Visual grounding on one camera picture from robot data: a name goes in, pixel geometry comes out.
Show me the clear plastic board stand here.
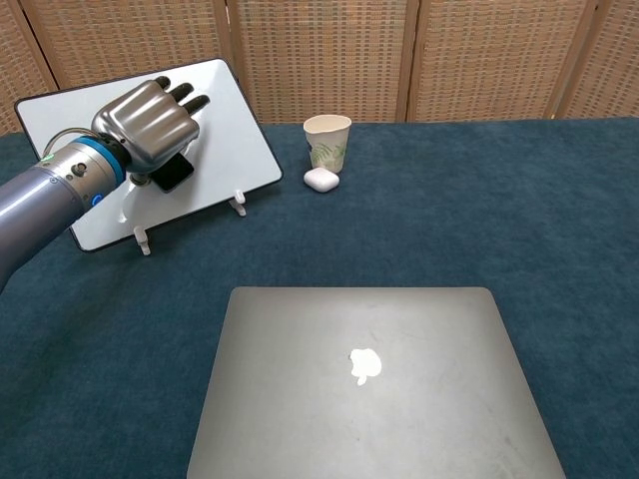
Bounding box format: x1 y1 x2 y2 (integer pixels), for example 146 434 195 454
132 189 249 256

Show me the white board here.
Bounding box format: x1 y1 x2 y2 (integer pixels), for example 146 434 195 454
13 57 285 252

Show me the black and blue eraser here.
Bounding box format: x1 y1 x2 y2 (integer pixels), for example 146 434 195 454
150 153 196 195

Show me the paper cup with leaf print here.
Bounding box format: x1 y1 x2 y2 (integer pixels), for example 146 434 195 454
303 114 352 176

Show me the woven folding screen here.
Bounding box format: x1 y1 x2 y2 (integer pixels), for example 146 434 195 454
0 0 639 137

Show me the white earbuds case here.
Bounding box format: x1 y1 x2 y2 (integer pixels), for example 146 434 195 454
303 167 341 192

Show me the grey closed laptop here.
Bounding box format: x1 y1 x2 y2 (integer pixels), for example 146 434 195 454
186 285 568 479

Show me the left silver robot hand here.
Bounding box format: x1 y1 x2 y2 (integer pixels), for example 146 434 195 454
91 75 212 191

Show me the blue table cloth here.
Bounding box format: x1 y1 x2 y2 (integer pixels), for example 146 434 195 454
0 116 639 479

